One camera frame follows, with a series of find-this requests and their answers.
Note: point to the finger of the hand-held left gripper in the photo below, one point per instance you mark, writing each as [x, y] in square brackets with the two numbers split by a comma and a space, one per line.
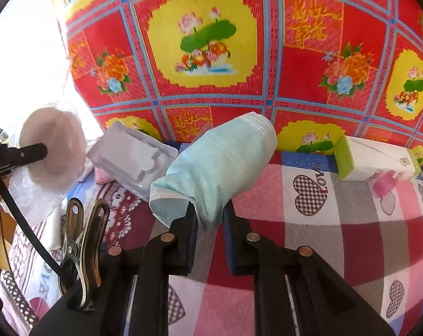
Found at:
[26, 154]

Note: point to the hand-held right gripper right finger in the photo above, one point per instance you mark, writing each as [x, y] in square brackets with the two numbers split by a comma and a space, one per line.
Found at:
[229, 248]

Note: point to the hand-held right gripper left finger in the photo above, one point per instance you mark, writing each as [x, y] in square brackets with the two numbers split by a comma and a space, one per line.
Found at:
[185, 248]

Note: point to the mauve round disc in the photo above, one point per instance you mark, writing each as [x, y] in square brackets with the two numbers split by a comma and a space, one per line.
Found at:
[61, 143]

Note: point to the clear plastic bag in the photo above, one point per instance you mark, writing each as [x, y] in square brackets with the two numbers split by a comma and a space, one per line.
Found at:
[29, 203]

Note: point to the blue face mask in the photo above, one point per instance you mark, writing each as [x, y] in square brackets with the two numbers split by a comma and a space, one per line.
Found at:
[215, 161]

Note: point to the white plastic tray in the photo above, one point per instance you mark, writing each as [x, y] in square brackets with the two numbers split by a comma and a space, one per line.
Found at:
[127, 154]

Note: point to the green white paper carton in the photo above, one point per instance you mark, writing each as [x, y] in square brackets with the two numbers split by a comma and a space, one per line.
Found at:
[372, 162]

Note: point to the pink folded cloth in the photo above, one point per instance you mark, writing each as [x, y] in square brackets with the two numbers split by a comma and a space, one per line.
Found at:
[105, 175]

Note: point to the plaid heart print bedsheet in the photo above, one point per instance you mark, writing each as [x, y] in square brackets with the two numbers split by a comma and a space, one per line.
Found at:
[320, 234]

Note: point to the metal spring clip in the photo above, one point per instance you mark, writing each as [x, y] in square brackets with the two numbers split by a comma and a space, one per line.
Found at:
[82, 252]

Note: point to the red floral printed mat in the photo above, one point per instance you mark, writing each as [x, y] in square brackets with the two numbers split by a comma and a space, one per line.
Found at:
[232, 59]

